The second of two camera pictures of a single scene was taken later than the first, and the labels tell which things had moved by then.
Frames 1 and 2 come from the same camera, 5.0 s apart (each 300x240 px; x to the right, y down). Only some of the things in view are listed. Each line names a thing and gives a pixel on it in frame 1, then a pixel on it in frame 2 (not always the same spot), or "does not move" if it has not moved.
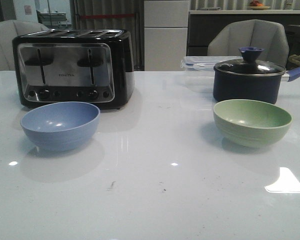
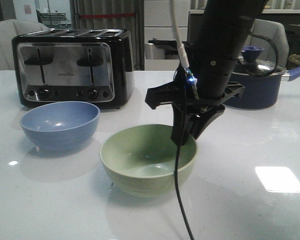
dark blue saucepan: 267,88 does not move
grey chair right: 226,39 does not move
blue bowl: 61,126 does not move
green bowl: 250,123 to 141,160
